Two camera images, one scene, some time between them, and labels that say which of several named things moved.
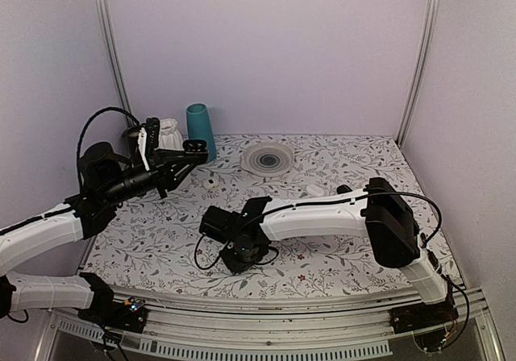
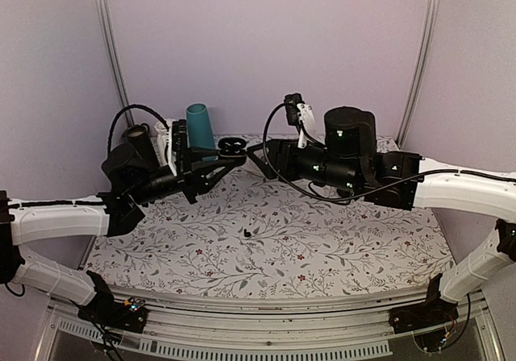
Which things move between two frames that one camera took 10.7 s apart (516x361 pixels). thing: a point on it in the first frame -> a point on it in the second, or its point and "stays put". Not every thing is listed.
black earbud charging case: (195, 147) -> (232, 149)
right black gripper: (238, 268) -> (276, 148)
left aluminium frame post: (103, 2) stays put
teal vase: (200, 128) stays put
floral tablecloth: (155, 244) stays put
